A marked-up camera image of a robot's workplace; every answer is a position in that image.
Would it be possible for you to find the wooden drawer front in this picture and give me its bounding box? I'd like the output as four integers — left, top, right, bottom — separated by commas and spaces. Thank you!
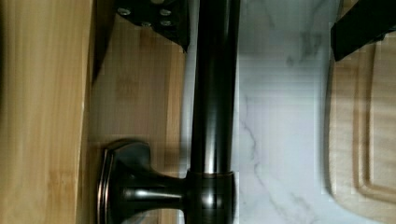
1, 0, 185, 224

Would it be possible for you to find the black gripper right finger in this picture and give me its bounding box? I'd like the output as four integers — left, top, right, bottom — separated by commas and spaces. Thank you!
331, 0, 396, 62

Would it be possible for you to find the bamboo cutting board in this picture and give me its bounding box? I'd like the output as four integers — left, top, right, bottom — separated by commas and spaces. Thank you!
325, 0, 395, 224

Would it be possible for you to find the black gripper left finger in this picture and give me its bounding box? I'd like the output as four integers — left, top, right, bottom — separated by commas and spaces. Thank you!
114, 0, 191, 51

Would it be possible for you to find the black drawer handle bar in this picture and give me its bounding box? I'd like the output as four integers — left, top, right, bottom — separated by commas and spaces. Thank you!
96, 0, 240, 224

